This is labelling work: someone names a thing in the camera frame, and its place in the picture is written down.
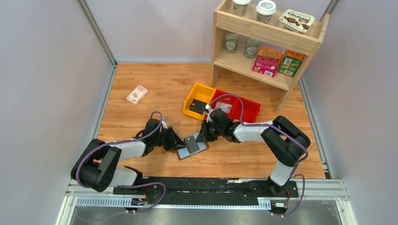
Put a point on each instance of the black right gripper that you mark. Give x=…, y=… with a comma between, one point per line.
x=209, y=131

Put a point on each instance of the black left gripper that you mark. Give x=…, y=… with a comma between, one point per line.
x=171, y=140

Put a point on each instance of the brown leather card holder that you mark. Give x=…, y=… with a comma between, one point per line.
x=183, y=152

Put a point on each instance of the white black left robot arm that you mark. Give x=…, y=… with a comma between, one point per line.
x=97, y=166

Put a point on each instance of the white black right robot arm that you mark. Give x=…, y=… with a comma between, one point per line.
x=286, y=141

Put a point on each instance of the black card in yellow bin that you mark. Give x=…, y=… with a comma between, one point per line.
x=197, y=106

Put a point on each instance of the card in red bin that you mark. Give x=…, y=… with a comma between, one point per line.
x=224, y=107

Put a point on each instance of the white pink card box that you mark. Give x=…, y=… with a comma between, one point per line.
x=137, y=95

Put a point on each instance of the red plastic bin near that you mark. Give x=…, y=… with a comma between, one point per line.
x=226, y=99

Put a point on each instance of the red plastic bin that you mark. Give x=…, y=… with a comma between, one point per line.
x=251, y=110
x=226, y=99

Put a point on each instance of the yellow plastic bin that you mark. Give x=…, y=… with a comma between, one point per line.
x=200, y=92

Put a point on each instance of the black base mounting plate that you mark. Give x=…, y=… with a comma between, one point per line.
x=207, y=191

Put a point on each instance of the red plastic bin far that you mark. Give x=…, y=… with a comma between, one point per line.
x=251, y=110

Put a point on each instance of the pink orange snack box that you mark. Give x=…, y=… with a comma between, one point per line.
x=267, y=62

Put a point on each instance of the glass jar right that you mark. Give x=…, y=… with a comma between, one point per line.
x=251, y=48

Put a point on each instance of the glass jar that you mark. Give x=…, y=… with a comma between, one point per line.
x=231, y=42
x=251, y=48

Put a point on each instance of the glass jar left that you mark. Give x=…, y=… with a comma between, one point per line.
x=231, y=42

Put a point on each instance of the wooden two-tier shelf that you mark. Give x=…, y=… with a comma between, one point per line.
x=269, y=35

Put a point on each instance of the green orange snack box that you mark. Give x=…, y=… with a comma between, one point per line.
x=290, y=62

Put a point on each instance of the paper cup left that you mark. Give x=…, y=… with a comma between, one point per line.
x=240, y=7

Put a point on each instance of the paper cup white lid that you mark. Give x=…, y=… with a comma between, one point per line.
x=265, y=10

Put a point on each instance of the Chobani yogurt cup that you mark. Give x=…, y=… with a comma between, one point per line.
x=296, y=21

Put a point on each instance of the aluminium table frame rail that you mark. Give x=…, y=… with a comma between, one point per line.
x=320, y=202

